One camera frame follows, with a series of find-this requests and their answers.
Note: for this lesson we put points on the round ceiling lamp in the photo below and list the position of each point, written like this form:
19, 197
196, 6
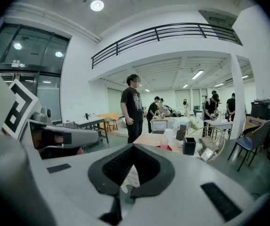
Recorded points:
97, 5

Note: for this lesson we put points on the yellow bench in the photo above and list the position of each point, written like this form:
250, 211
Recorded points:
111, 115

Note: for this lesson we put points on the small white table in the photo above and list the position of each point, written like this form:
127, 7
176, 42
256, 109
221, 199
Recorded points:
219, 123

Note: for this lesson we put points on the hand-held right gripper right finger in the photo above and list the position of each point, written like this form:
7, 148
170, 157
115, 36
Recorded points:
184, 178

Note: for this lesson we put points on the black cabinet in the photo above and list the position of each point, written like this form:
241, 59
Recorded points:
262, 109

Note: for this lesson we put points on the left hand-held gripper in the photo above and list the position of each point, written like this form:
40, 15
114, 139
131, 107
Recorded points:
19, 107

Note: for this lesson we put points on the black square box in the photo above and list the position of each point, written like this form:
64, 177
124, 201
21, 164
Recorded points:
189, 147

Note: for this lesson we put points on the grey fisheye camera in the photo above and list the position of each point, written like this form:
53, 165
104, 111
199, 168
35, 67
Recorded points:
41, 115

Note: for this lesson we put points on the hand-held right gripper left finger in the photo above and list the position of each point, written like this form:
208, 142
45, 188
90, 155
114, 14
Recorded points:
78, 173

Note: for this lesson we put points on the blue chair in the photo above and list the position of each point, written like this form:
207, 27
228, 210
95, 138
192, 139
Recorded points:
255, 135

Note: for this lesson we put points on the black balcony railing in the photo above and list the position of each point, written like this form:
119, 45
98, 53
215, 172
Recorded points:
158, 33

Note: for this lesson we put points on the table with beige flower tablecloth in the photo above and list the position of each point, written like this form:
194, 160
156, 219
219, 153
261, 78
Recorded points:
149, 139

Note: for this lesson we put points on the cardboard box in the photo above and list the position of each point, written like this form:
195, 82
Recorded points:
255, 123

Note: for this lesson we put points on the black-legged grey table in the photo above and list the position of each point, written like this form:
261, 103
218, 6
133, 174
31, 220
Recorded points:
90, 121

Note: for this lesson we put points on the red square box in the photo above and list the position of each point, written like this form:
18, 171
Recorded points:
170, 147

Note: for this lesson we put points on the black picture frame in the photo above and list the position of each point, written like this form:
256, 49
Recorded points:
207, 154

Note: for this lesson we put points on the white flowers in vase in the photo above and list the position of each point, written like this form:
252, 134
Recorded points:
193, 126

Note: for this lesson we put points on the white paper cup stack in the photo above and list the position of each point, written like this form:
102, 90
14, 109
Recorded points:
169, 135

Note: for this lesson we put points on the long ceiling light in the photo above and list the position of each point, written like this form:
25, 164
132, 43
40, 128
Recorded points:
197, 74

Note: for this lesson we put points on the glass door wall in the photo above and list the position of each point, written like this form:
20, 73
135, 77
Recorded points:
31, 48

